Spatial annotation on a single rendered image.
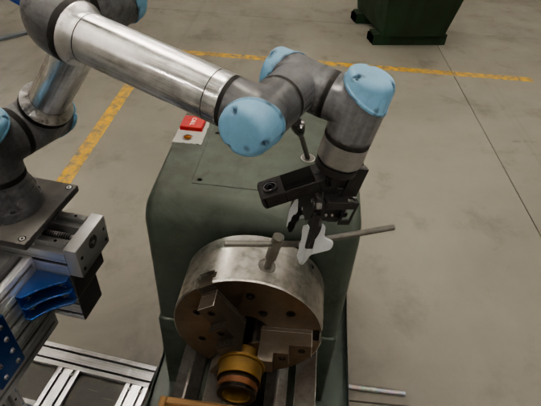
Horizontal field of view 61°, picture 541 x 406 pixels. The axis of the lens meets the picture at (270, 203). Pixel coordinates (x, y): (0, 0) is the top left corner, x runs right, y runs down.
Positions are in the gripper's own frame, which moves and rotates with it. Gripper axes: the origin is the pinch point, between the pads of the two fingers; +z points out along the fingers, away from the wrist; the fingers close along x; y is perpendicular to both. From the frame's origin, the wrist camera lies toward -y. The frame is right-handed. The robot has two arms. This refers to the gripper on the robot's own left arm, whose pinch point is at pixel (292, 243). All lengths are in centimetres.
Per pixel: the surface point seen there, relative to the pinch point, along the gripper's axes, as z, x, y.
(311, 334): 17.0, -9.5, 6.3
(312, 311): 11.2, -7.8, 5.3
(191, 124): 8, 50, -13
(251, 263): 6.8, 1.0, -6.4
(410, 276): 114, 78, 124
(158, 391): 81, 12, -18
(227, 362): 19.3, -12.7, -11.2
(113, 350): 141, 62, -30
